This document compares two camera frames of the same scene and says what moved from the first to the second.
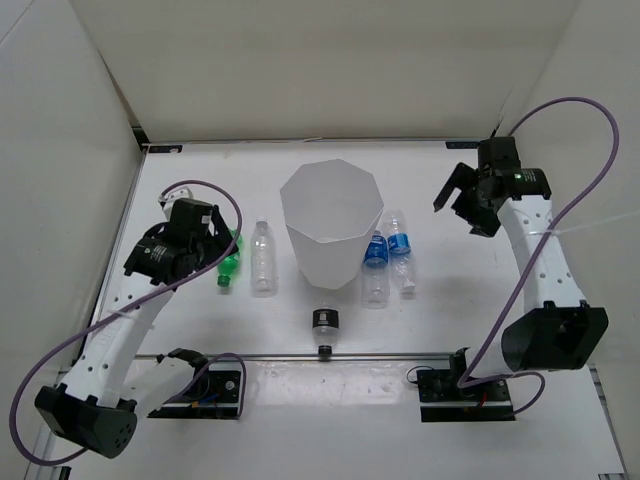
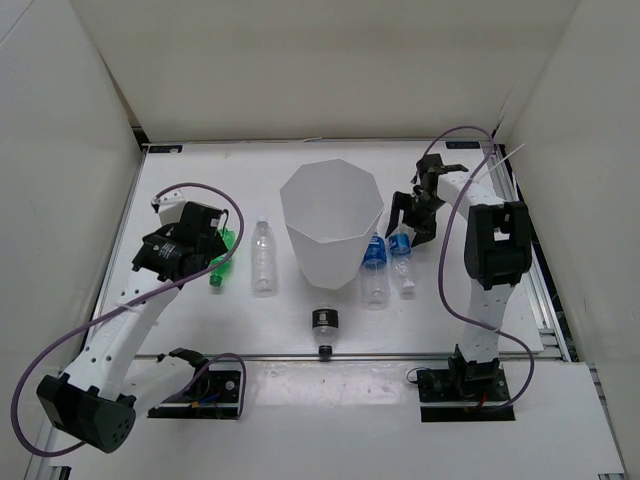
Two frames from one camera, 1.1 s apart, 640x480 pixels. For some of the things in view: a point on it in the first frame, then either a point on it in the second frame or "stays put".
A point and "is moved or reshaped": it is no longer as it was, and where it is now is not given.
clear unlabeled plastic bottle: x=263 y=258 stays put
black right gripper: x=462 y=178 -> x=426 y=230
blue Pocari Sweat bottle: x=375 y=289 stays put
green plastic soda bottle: x=228 y=265 is moved or reshaped
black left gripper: x=220 y=242 stays put
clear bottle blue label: x=400 y=250 stays put
